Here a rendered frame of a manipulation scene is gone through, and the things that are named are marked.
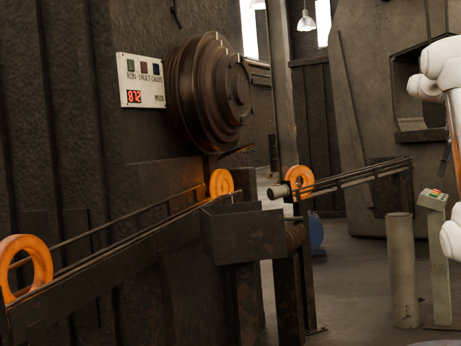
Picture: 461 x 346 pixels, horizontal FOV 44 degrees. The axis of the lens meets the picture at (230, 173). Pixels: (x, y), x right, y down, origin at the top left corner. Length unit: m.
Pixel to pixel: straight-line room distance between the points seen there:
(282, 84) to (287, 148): 1.24
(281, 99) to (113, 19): 9.32
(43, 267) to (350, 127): 3.76
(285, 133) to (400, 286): 8.58
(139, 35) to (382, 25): 3.03
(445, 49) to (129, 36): 1.06
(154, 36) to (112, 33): 0.26
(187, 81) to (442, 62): 0.87
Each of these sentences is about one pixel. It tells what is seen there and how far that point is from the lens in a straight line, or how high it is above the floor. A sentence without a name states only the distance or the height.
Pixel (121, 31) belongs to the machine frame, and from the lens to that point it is 2.02.
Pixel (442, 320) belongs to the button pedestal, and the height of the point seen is 0.03.
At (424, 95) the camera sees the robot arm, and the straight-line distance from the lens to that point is 2.59.
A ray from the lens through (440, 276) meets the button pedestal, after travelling 2.79.
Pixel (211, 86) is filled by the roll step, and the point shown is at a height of 1.12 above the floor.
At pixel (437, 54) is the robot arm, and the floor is 1.14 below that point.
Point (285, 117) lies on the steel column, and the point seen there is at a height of 1.32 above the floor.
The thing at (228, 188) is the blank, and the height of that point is 0.73.
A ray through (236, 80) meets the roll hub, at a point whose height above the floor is 1.14.
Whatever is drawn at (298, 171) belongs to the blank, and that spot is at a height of 0.75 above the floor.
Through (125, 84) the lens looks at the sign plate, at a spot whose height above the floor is 1.13.
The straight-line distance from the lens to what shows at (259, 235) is 1.59.
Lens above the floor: 0.91
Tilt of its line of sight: 3 degrees down
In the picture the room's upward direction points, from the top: 5 degrees counter-clockwise
